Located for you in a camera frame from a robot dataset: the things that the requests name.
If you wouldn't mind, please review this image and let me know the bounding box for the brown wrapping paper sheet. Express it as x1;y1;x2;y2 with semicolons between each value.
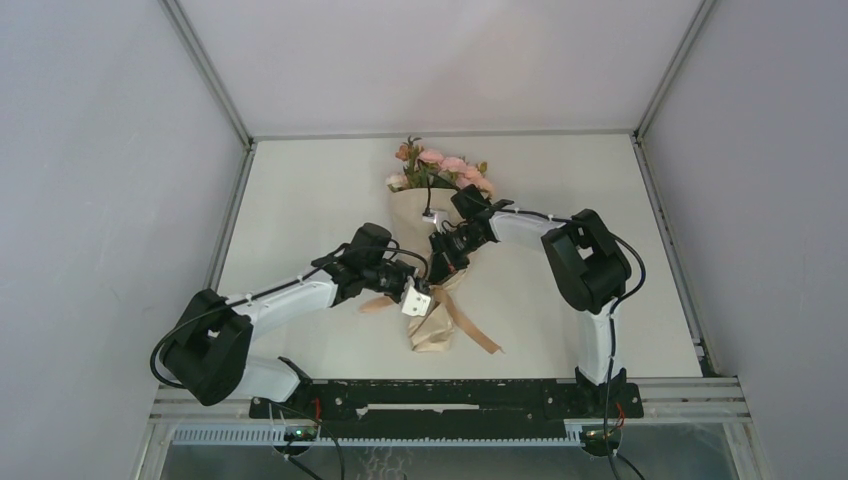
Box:
389;186;488;354

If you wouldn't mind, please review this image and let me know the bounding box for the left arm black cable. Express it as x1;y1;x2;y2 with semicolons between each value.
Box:
148;245;432;480

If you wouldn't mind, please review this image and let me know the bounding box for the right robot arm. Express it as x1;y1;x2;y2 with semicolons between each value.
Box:
427;186;636;416

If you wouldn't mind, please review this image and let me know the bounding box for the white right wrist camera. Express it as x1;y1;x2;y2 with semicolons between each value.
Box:
422;208;449;231

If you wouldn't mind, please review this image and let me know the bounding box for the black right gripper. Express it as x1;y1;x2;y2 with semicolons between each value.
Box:
429;224;487;288

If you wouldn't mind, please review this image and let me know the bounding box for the pink fake rose sprig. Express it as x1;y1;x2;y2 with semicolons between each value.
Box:
386;136;428;193

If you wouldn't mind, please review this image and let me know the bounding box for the aluminium frame rail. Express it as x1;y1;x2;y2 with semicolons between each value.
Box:
148;376;753;425

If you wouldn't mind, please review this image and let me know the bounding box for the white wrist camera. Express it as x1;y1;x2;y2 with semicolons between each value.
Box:
400;284;433;317
422;208;449;231

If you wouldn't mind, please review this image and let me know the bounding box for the black mounting base rail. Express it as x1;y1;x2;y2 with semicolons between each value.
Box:
249;379;645;440

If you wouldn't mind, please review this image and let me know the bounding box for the white slotted cable duct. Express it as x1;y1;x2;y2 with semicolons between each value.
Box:
171;424;589;447

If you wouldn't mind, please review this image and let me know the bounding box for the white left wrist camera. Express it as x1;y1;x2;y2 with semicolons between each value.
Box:
400;284;433;317

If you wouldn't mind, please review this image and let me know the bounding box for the tan ribbon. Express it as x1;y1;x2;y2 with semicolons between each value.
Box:
357;278;505;356

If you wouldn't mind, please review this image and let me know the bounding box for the pink fake rose stem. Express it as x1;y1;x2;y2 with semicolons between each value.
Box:
418;149;496;197

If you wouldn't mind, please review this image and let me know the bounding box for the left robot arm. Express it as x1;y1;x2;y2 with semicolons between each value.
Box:
149;223;429;417

